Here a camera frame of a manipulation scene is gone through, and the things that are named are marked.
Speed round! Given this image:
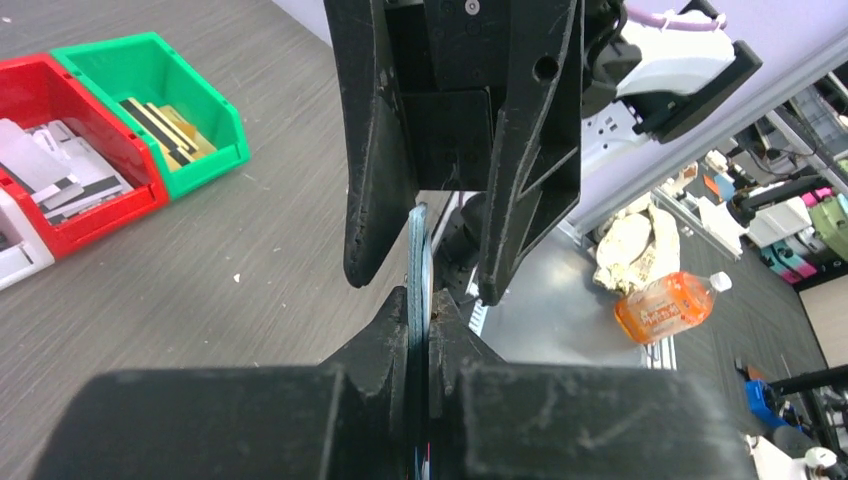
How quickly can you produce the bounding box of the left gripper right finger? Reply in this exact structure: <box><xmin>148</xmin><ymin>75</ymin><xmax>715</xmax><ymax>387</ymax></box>
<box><xmin>427</xmin><ymin>290</ymin><xmax>503</xmax><ymax>479</ymax></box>

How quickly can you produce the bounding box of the crumpled beige cloth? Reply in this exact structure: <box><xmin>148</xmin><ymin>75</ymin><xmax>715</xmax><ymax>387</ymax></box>
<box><xmin>592</xmin><ymin>195</ymin><xmax>680</xmax><ymax>295</ymax></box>

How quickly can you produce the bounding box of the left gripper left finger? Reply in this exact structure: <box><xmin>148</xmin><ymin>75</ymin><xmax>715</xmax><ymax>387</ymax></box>
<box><xmin>322</xmin><ymin>287</ymin><xmax>409</xmax><ymax>479</ymax></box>

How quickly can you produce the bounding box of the red plastic bin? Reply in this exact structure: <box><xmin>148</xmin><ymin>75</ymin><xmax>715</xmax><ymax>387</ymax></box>
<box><xmin>1</xmin><ymin>53</ymin><xmax>169</xmax><ymax>260</ymax></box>

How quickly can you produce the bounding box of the white plastic bin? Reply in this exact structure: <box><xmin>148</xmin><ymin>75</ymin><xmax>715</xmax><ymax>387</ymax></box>
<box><xmin>1</xmin><ymin>191</ymin><xmax>55</xmax><ymax>290</ymax></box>

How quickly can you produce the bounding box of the gold cards pile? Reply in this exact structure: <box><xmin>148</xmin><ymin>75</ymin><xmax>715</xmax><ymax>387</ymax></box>
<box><xmin>120</xmin><ymin>97</ymin><xmax>217</xmax><ymax>172</ymax></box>

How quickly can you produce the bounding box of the blue leather card holder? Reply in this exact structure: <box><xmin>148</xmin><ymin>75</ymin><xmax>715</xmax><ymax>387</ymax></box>
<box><xmin>405</xmin><ymin>203</ymin><xmax>433</xmax><ymax>479</ymax></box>

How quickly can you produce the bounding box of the orange drink bottle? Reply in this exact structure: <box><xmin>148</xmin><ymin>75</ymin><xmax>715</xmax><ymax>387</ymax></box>
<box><xmin>614</xmin><ymin>271</ymin><xmax>733</xmax><ymax>345</ymax></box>

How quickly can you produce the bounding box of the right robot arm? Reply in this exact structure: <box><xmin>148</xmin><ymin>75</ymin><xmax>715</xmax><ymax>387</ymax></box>
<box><xmin>325</xmin><ymin>1</ymin><xmax>762</xmax><ymax>305</ymax></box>

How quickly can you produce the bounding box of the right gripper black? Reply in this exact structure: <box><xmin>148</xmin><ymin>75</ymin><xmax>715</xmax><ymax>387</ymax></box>
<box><xmin>324</xmin><ymin>0</ymin><xmax>584</xmax><ymax>306</ymax></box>

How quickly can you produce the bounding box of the white cards pile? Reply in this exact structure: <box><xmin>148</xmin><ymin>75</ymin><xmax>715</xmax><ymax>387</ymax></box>
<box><xmin>1</xmin><ymin>118</ymin><xmax>133</xmax><ymax>225</ymax></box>

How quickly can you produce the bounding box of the green plastic bin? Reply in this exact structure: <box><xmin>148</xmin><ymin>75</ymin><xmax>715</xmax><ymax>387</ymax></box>
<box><xmin>50</xmin><ymin>32</ymin><xmax>251</xmax><ymax>200</ymax></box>

